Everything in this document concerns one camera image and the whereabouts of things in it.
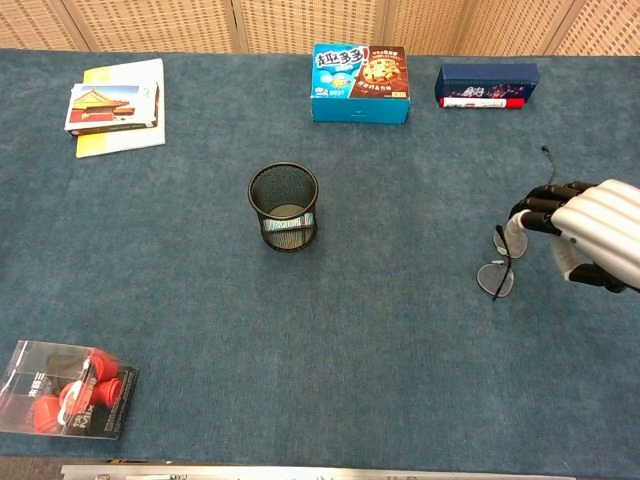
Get black wire-frame eyeglasses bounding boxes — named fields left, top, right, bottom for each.
left=476, top=145, right=557, bottom=302

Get silver metal rail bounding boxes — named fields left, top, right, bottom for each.
left=60, top=464, right=576, bottom=480

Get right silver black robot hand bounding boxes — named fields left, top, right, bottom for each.
left=501, top=178, right=640, bottom=295

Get black mesh pen holder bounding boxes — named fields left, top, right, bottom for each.
left=247, top=160, right=320, bottom=253

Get palace picture card box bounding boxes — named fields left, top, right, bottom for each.
left=63, top=82, right=161, bottom=137

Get clear box with red items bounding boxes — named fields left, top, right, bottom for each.
left=0, top=340, right=140, bottom=441

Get yellow white booklet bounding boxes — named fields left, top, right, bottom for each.
left=74, top=57, right=167, bottom=160

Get blue felt table cloth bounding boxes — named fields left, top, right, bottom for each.
left=0, top=47, right=640, bottom=479

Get wicker folding screen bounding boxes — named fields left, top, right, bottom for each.
left=0, top=0, right=640, bottom=57

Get red white marker pen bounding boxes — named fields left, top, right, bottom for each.
left=438, top=96, right=526, bottom=111

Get blue cookie box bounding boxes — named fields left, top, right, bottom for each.
left=310, top=42, right=412, bottom=125

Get small teal label pack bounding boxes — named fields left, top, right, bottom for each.
left=263, top=212, right=315, bottom=233

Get dark blue rectangular box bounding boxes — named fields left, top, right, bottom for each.
left=433, top=62, right=541, bottom=104

